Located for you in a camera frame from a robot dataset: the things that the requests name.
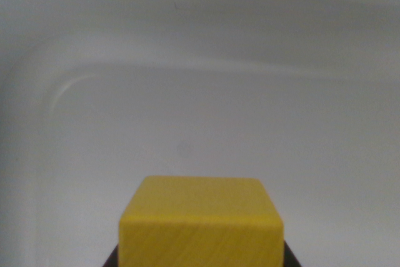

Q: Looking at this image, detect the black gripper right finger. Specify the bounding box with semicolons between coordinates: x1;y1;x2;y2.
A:
282;239;303;267

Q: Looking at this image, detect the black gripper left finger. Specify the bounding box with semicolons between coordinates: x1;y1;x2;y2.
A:
104;243;121;267

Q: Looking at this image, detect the yellow wooden cube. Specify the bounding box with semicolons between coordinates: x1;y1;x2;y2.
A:
118;175;285;267

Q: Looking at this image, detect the white plastic bin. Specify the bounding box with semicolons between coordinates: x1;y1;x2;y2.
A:
0;0;400;267

